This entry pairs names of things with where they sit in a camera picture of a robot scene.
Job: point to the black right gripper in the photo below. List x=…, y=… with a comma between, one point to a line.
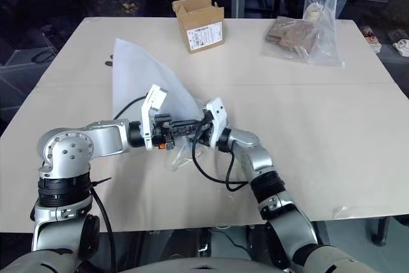
x=206, y=129

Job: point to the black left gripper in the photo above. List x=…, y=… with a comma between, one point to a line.
x=163, y=132

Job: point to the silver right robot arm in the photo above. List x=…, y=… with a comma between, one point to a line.
x=265, y=170

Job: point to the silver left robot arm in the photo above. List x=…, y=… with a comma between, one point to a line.
x=80, y=145

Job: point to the plastic bag of brown pieces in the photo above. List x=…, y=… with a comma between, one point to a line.
x=290, y=36

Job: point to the clear zip plastic bag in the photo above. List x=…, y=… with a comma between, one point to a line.
x=326, y=30

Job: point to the open brown cardboard box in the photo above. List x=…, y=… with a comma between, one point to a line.
x=203, y=27

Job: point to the grey robot torso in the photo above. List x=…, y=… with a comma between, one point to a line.
x=204, y=261

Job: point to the clear plastic scrap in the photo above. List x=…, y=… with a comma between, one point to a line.
x=346, y=211

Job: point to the red and white packet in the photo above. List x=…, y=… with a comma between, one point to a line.
x=372, y=36

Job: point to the black table leg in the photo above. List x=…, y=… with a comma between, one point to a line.
x=381, y=231

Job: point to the white cloth bundle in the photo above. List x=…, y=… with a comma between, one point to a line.
x=402, y=46

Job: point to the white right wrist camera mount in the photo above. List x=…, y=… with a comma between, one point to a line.
x=217, y=116

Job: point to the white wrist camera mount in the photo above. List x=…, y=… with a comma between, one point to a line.
x=147, y=116
x=217, y=116

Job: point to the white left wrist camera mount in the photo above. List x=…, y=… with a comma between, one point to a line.
x=147, y=116

